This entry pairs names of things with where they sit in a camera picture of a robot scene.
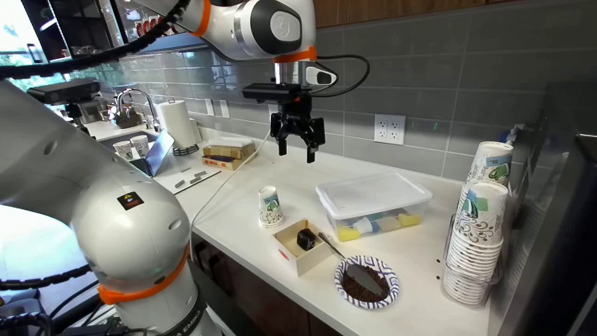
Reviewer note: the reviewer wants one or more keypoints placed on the wooden upper cabinet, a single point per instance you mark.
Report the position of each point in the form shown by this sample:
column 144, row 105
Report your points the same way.
column 331, row 13

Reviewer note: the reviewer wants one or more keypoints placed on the patterned paper cup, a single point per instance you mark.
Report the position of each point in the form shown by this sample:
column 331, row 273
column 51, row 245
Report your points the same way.
column 269, row 206

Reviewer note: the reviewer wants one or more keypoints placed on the small wooden box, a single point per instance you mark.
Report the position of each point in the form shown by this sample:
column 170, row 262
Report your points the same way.
column 297, row 258

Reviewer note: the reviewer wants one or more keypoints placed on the front stack of paper cups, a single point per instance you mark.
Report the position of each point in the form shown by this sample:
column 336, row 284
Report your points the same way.
column 474, row 243

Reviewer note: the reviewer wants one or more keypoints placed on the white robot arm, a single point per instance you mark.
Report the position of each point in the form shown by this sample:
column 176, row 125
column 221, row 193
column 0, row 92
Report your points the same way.
column 131, row 230

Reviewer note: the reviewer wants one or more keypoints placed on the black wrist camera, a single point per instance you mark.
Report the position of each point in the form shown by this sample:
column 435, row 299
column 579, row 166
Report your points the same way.
column 271, row 92

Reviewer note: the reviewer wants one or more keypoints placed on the black appliance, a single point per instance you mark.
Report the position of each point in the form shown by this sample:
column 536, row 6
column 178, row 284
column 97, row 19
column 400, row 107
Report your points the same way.
column 549, row 282

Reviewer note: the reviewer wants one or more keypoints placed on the black spoon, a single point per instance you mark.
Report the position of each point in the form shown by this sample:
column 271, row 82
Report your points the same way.
column 359, row 273

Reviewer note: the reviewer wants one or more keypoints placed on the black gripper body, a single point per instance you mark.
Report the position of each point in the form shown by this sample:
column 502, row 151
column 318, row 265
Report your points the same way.
column 295, row 118

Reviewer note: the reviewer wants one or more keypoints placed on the stack of paper cups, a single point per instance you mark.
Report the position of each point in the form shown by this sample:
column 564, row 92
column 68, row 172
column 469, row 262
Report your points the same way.
column 474, row 243
column 491, row 163

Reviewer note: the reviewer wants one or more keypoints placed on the paper towel roll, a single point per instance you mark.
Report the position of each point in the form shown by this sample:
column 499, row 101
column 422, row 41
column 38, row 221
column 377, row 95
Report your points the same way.
column 179, row 125

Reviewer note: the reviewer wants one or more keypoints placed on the small black object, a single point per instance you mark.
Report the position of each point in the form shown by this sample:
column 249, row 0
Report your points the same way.
column 306, row 239

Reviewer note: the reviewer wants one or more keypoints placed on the flat cardboard boxes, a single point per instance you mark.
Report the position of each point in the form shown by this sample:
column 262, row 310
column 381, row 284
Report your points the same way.
column 228, row 155

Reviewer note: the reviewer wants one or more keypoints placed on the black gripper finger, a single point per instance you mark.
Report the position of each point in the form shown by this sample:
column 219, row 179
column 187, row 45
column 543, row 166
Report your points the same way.
column 310, row 153
column 282, row 146

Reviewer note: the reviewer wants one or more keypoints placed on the clear lidded plastic container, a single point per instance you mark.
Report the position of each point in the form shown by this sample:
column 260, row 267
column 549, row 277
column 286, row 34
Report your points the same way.
column 372, row 204

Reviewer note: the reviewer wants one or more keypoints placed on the rear stack of paper cups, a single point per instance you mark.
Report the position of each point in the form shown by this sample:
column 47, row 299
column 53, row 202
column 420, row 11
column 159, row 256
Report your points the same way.
column 491, row 163

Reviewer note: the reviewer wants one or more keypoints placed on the sink faucet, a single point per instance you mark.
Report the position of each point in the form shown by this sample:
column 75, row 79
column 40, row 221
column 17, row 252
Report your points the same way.
column 133, row 107

